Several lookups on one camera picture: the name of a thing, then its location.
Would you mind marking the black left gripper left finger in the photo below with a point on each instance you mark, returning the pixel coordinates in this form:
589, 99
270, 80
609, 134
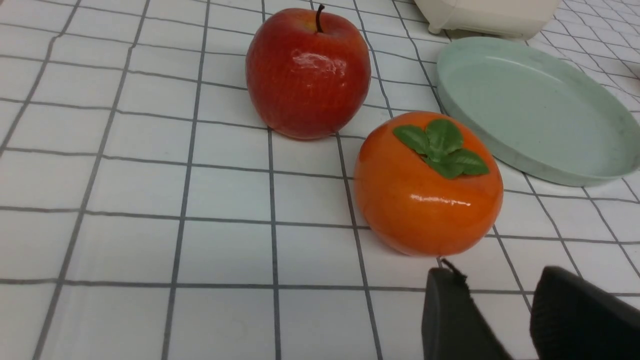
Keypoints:
453, 328

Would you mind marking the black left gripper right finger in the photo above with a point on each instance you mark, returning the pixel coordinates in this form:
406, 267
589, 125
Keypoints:
573, 319

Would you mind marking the orange persimmon with green leaf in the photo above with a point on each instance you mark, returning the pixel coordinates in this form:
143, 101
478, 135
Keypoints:
426, 185

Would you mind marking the pale green round plate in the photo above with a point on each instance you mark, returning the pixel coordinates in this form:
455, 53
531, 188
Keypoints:
536, 113

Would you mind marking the red apple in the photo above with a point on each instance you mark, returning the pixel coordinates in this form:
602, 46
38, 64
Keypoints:
308, 72

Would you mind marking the cream white toaster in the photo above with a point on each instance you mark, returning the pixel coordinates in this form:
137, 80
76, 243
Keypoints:
510, 19

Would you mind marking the white grid tablecloth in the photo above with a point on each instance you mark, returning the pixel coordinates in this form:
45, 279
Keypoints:
148, 214

